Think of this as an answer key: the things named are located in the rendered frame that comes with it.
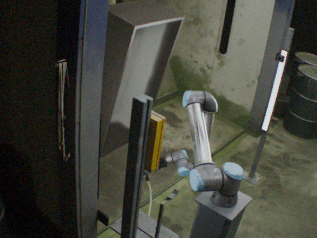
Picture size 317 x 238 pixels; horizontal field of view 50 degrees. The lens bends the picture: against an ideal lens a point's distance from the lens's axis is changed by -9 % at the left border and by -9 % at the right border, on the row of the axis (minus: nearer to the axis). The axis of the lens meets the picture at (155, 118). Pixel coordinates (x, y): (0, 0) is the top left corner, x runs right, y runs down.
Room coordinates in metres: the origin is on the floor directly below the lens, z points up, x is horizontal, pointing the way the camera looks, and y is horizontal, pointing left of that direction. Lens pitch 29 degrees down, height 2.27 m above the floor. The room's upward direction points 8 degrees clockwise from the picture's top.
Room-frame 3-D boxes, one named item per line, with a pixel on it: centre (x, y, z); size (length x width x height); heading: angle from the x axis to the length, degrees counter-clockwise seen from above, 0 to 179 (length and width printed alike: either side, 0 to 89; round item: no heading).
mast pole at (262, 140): (3.11, -1.09, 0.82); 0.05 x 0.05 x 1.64; 54
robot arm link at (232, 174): (1.94, -0.54, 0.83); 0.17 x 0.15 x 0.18; 104
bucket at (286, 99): (4.72, -1.78, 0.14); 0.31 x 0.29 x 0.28; 144
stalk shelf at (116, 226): (1.40, -0.02, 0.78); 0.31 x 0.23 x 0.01; 54
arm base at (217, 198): (1.94, -0.55, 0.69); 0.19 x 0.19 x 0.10
